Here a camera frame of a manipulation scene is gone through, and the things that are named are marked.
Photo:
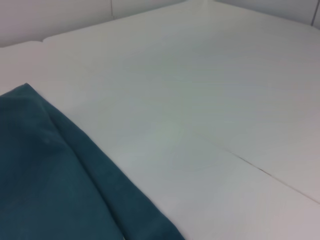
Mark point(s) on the blue shirt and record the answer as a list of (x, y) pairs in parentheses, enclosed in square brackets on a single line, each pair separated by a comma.
[(62, 175)]

